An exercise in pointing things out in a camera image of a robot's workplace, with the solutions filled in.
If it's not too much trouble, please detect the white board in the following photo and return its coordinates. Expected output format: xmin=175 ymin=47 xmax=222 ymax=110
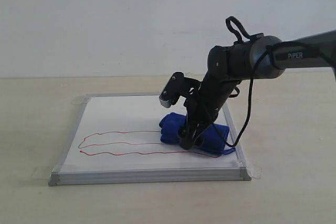
xmin=48 ymin=93 xmax=251 ymax=186

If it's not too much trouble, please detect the black braided cable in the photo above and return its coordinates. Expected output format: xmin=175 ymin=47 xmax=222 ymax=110
xmin=204 ymin=16 xmax=336 ymax=148

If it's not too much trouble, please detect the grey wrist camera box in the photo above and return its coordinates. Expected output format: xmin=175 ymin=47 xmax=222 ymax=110
xmin=159 ymin=72 xmax=201 ymax=108

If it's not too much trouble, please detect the blue cloth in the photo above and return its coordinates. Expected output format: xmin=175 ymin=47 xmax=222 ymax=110
xmin=159 ymin=112 xmax=236 ymax=155

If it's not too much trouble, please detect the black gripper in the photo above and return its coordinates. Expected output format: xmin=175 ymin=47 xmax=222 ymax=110
xmin=177 ymin=73 xmax=241 ymax=150

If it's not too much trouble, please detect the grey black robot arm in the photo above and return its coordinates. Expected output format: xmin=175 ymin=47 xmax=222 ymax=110
xmin=178 ymin=30 xmax=335 ymax=150

